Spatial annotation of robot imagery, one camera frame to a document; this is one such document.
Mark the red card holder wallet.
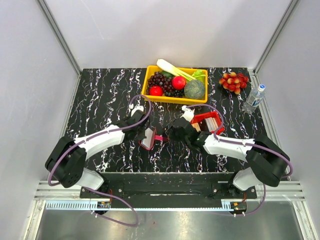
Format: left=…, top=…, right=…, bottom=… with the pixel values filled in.
left=139, top=127, right=169, bottom=151

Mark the red plastic card bin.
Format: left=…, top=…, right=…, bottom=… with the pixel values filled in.
left=190, top=111, right=222, bottom=133

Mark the stack of credit cards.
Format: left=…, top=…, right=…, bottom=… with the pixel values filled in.
left=191, top=117, right=219, bottom=132

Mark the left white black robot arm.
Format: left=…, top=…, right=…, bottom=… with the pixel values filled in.
left=44, top=105, right=148, bottom=198

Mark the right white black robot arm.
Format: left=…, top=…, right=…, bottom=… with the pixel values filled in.
left=166, top=105, right=293, bottom=198

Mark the green melon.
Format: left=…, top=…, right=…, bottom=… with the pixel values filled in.
left=184, top=79, right=206, bottom=100

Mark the red apple lower left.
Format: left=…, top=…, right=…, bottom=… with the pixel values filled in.
left=149, top=85, right=163, bottom=97

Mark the red apple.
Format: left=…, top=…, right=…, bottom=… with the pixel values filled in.
left=172, top=76, right=187, bottom=90
left=149, top=85, right=163, bottom=97

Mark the yellow plastic fruit tray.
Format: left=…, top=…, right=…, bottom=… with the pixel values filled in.
left=141, top=65, right=208, bottom=105

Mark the red apple upper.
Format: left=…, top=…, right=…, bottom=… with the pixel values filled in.
left=172, top=76, right=187, bottom=90

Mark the dark purple grape bunch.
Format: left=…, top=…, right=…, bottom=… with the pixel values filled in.
left=145, top=71, right=184, bottom=98

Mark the dark green cucumber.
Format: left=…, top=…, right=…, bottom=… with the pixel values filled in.
left=161, top=71, right=174, bottom=78

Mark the green lettuce leaf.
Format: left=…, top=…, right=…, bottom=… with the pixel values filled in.
left=191, top=69, right=206, bottom=83

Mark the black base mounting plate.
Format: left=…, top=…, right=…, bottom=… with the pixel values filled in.
left=79, top=171, right=258, bottom=201

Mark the white green leek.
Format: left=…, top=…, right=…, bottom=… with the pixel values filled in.
left=156, top=59, right=196, bottom=81

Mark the clear water bottle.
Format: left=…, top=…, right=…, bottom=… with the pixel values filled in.
left=242, top=84, right=266, bottom=115

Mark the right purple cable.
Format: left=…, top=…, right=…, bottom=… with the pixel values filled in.
left=184, top=104, right=294, bottom=217

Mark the purple cable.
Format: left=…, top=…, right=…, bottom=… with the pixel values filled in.
left=47, top=94, right=153, bottom=227
left=184, top=104, right=294, bottom=217

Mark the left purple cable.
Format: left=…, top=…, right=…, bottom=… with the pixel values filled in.
left=47, top=94, right=153, bottom=227

